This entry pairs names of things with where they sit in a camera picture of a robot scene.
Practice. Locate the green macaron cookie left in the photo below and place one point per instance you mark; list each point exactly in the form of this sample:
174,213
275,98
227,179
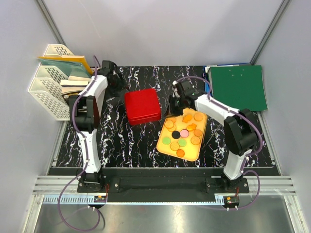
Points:
166,140

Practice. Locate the white mesh file organizer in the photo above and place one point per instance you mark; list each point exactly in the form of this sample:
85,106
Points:
45,88

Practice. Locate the metal tongs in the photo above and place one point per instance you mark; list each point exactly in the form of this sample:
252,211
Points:
215,133

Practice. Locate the red box lid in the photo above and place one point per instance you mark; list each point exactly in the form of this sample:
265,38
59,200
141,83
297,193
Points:
141,103

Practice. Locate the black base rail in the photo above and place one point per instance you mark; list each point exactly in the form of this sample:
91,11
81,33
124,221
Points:
162,185

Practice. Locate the orange fish cookie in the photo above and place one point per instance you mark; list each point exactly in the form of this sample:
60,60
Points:
191,127
187,118

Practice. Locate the yellow folder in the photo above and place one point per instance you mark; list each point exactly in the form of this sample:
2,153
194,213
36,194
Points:
70,58

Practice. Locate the pink macaron cookie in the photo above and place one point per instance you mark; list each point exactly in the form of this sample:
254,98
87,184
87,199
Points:
184,133

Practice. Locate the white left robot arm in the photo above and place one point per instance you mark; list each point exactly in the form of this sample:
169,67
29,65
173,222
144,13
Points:
85,110

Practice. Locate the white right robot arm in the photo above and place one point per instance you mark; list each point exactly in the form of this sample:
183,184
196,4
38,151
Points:
242,136

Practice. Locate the round cookie top right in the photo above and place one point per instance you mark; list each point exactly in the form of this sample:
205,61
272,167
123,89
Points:
198,117

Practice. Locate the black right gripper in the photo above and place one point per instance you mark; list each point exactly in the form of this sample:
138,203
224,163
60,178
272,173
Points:
170,111

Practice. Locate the blue binder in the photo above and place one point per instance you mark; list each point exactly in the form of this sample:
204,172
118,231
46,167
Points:
206,72

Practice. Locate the green folder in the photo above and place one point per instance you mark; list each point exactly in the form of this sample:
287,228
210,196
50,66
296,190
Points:
256,100

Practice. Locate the yellow plastic tray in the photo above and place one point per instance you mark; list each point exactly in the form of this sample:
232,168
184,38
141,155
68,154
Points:
194,140

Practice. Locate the black oreo cookie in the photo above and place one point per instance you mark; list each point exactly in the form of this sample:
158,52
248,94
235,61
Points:
175,134

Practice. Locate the green macaron cookie right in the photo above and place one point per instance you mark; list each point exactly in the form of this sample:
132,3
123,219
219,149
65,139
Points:
182,142

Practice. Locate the teal folder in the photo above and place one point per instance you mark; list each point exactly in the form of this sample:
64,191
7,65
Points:
69,68

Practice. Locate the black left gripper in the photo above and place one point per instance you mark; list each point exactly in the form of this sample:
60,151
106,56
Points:
122,84

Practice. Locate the red cookie box with tray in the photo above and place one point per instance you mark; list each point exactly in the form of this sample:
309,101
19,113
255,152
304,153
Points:
143,119

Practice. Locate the green macaron cookie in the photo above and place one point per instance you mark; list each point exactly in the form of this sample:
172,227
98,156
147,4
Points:
182,142
166,140

